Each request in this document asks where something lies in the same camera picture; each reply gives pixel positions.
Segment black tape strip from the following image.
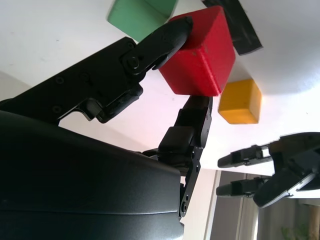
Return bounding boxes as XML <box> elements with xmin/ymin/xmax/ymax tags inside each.
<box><xmin>201</xmin><ymin>0</ymin><xmax>264</xmax><ymax>56</ymax></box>

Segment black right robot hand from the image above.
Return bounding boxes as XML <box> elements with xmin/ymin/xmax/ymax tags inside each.
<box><xmin>0</xmin><ymin>16</ymin><xmax>214</xmax><ymax>240</ymax></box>

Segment red cube block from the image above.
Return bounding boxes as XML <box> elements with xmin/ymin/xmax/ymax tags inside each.
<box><xmin>158</xmin><ymin>6</ymin><xmax>237</xmax><ymax>97</ymax></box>

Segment yellow cube block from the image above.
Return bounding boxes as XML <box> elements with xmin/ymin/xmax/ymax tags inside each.
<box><xmin>217</xmin><ymin>79</ymin><xmax>263</xmax><ymax>125</ymax></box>

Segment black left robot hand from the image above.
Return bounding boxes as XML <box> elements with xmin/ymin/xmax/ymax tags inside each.
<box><xmin>216</xmin><ymin>132</ymin><xmax>320</xmax><ymax>210</ymax></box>

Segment green cube block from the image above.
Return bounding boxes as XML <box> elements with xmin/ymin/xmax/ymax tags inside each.
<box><xmin>107</xmin><ymin>0</ymin><xmax>180</xmax><ymax>43</ymax></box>

